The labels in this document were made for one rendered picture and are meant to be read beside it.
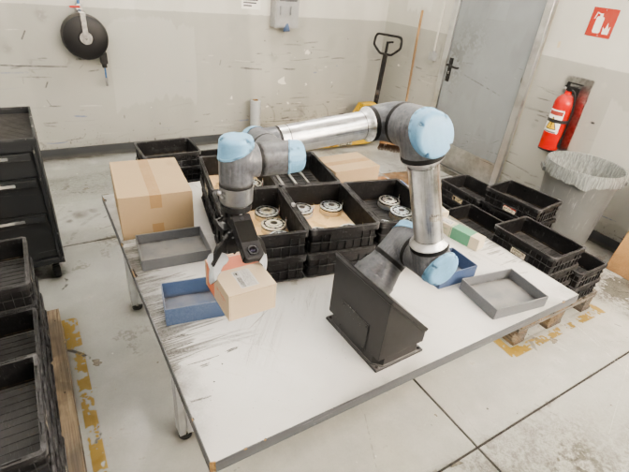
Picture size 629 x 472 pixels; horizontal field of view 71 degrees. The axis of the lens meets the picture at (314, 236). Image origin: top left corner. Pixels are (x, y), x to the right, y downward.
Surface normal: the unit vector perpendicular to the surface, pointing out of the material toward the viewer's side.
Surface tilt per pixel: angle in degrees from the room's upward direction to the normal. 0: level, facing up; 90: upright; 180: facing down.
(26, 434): 0
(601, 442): 0
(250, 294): 90
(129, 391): 0
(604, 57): 90
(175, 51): 90
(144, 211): 90
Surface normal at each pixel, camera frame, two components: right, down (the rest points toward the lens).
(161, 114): 0.51, 0.48
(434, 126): 0.42, 0.29
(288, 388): 0.09, -0.85
